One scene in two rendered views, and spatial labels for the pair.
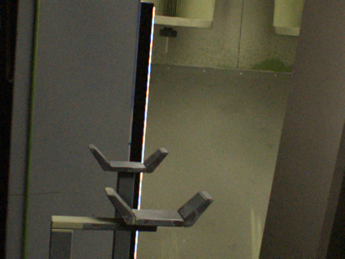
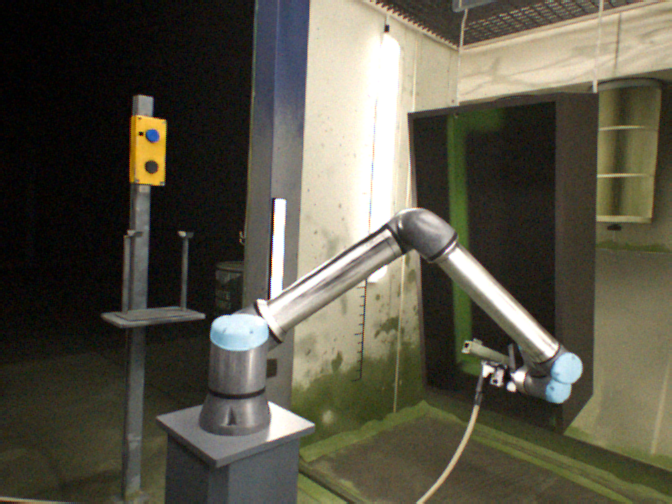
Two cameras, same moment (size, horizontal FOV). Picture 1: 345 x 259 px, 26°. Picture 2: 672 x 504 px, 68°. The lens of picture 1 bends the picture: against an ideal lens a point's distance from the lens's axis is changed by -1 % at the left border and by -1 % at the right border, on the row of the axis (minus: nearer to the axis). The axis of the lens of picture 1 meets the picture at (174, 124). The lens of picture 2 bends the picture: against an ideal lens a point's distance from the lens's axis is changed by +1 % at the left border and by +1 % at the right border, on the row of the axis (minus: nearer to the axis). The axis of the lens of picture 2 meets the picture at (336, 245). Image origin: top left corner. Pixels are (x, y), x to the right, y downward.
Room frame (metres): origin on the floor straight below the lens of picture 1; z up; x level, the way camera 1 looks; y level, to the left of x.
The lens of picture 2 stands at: (0.14, -1.90, 1.19)
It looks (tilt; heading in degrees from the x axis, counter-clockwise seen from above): 3 degrees down; 56
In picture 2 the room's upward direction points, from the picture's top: 3 degrees clockwise
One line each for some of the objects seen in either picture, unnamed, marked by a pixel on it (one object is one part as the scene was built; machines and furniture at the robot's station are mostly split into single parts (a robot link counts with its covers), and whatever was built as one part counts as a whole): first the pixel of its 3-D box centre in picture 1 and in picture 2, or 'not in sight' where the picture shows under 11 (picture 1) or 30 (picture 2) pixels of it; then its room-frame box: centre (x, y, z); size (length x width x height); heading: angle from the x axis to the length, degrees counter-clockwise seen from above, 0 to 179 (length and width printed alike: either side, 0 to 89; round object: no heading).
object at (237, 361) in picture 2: not in sight; (239, 350); (0.67, -0.67, 0.83); 0.17 x 0.15 x 0.18; 61
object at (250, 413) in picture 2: not in sight; (236, 402); (0.67, -0.68, 0.69); 0.19 x 0.19 x 0.10
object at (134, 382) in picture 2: not in sight; (137, 301); (0.60, 0.21, 0.82); 0.06 x 0.06 x 1.64; 11
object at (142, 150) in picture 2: not in sight; (148, 151); (0.61, 0.15, 1.42); 0.12 x 0.06 x 0.26; 11
